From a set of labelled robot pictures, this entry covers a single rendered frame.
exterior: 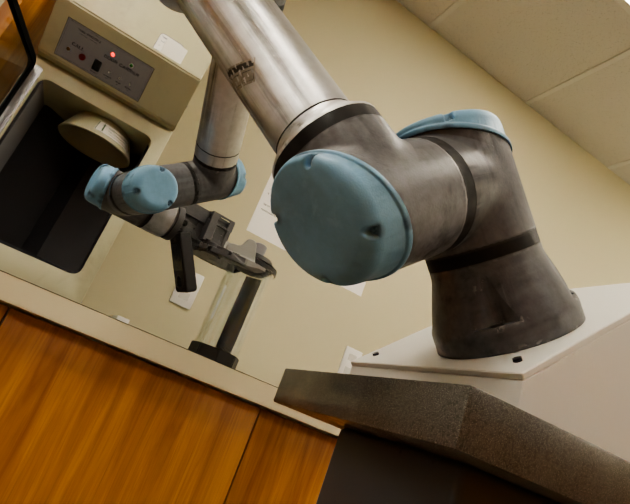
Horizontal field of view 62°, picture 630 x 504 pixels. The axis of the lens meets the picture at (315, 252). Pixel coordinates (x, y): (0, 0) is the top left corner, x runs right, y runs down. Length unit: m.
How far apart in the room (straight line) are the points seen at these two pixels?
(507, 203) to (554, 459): 0.24
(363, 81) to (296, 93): 1.69
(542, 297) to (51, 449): 0.74
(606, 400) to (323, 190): 0.31
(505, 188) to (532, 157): 2.14
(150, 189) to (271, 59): 0.40
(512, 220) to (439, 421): 0.24
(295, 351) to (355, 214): 1.42
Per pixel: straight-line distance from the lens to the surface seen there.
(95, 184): 0.95
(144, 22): 1.42
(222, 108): 0.84
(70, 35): 1.30
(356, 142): 0.43
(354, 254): 0.41
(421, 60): 2.40
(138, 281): 1.65
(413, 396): 0.39
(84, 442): 0.95
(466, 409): 0.34
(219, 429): 0.98
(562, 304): 0.54
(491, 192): 0.51
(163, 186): 0.86
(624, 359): 0.55
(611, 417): 0.54
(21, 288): 0.91
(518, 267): 0.53
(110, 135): 1.31
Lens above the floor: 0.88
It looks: 19 degrees up
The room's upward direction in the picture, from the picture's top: 21 degrees clockwise
